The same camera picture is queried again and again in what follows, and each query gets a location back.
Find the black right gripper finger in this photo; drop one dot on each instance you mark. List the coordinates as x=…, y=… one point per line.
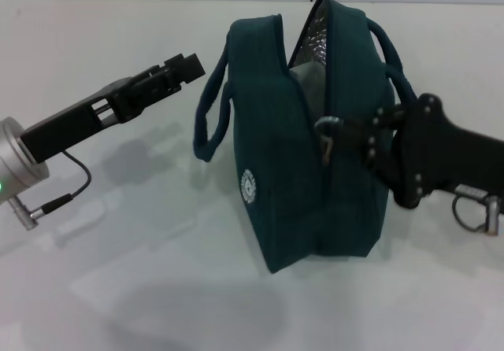
x=372, y=140
x=366, y=120

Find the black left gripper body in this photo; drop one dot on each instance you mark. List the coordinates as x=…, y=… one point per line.
x=71, y=123

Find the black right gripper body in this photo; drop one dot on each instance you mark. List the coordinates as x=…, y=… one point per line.
x=441, y=150

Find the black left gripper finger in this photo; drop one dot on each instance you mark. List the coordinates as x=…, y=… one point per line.
x=157, y=91
x=167, y=64

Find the dark blue insulated bag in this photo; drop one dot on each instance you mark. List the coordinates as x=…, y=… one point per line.
x=275, y=170

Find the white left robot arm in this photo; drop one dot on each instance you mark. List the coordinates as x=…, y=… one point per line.
x=15, y=162

